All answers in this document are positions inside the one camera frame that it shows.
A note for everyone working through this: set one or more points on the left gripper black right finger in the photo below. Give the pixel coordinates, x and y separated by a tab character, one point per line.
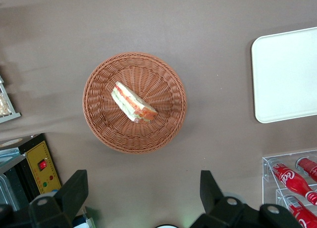
213	200

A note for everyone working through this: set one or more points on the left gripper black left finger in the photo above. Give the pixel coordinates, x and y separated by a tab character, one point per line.
67	198

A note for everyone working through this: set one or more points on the triangular sandwich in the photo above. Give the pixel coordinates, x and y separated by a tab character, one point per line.
131	103

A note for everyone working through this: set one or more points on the round brown wicker basket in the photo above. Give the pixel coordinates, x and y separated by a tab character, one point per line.
104	129

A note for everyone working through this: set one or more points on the white rectangular tray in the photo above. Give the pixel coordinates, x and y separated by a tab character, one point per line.
284	77

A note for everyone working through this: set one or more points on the white green packet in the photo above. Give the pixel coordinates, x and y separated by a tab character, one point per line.
86	219

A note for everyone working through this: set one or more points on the yellow control box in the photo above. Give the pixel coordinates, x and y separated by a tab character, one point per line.
43	161

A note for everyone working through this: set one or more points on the clear acrylic bottle rack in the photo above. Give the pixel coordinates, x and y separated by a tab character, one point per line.
268	186

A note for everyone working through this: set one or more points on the red Coca-Cola bottle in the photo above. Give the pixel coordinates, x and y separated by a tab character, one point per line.
299	210
289	179
308	166

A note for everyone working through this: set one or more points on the clear snack bag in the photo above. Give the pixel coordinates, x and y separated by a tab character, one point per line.
4	105

